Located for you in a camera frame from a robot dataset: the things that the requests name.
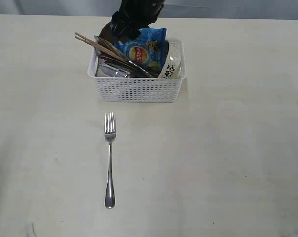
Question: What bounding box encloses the silver metal cup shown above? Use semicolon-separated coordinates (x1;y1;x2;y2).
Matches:
96;61;131;78

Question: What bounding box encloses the upper brown wooden chopstick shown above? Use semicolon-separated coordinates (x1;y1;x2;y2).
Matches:
75;32;128;62

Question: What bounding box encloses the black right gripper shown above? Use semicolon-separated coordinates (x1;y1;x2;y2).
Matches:
110;0;164;40

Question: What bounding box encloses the white perforated plastic basket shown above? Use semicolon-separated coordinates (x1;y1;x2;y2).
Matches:
87;37;186;103

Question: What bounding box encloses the blue chips bag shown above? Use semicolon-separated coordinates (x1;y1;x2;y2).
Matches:
114;28;167;73

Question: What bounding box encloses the brown round plate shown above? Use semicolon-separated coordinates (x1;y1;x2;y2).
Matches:
99;21;119;49

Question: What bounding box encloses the brown wooden chopstick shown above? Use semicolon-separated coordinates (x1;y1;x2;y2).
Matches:
75;36;127;63
75;32;128;62

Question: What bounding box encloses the white bowl with black pattern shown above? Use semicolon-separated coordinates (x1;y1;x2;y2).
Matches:
158;39;182;79

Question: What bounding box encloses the silver table knife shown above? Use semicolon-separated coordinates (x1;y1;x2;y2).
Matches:
94;35;158;78

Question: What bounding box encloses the lower brown wooden chopstick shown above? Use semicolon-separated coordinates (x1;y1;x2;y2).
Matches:
75;36;127;63

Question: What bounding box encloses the silver metal fork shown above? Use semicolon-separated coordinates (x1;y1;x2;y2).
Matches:
104;112;116;209

